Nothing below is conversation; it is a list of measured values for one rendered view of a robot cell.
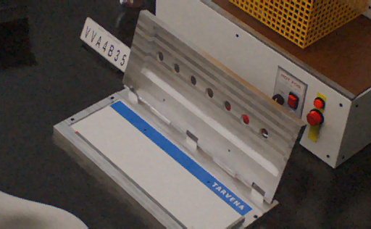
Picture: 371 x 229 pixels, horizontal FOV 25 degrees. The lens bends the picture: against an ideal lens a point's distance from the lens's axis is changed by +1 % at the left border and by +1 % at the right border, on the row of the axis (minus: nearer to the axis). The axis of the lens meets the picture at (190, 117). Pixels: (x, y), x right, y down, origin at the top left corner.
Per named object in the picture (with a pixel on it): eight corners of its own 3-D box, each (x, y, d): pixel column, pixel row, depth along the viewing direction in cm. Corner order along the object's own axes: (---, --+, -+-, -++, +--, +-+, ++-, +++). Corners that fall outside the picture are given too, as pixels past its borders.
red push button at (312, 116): (303, 122, 165) (305, 109, 162) (309, 117, 166) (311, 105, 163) (316, 130, 163) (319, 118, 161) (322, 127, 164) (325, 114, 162)
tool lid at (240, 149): (140, 10, 169) (146, 9, 170) (120, 88, 178) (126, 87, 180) (301, 126, 146) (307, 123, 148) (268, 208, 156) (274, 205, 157)
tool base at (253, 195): (53, 134, 171) (52, 121, 168) (131, 92, 182) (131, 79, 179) (200, 267, 149) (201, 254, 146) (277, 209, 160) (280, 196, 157)
